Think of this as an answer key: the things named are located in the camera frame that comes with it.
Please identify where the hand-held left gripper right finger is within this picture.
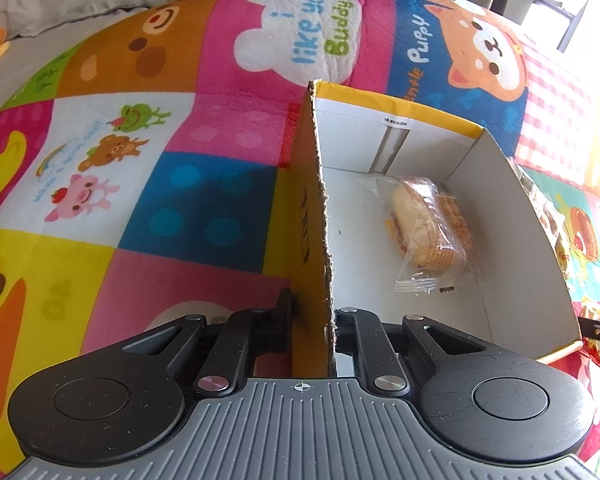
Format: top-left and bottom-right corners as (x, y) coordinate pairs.
(332, 306), (486, 394)

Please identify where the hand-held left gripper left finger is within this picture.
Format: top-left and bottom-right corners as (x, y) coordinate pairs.
(125, 287), (296, 397)

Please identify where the pale pastry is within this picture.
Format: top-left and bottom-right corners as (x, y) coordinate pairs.
(357, 175), (486, 295)

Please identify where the brown pastry packet red label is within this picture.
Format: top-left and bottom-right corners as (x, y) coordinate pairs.
(510, 157), (567, 242)

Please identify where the yellow cardboard box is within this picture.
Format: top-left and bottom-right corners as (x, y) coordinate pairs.
(286, 79), (584, 379)

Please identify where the colourful cartoon play mat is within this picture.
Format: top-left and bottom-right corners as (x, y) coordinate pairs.
(0, 0), (600, 480)

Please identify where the black metal chair frame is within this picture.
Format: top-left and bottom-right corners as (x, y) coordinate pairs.
(532, 0), (589, 54)

